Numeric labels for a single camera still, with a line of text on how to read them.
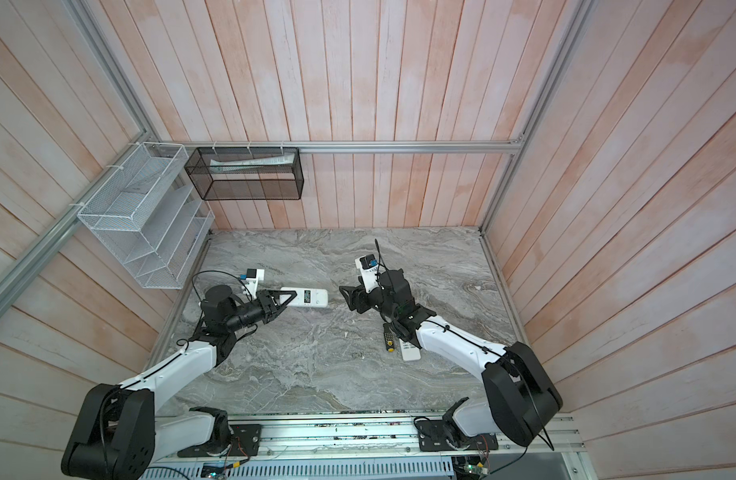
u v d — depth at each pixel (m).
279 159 0.90
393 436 0.76
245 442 0.73
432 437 0.73
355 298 0.73
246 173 1.04
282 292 0.79
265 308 0.71
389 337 0.90
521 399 0.42
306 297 0.80
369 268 0.71
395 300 0.63
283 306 0.76
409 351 0.88
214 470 0.72
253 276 0.77
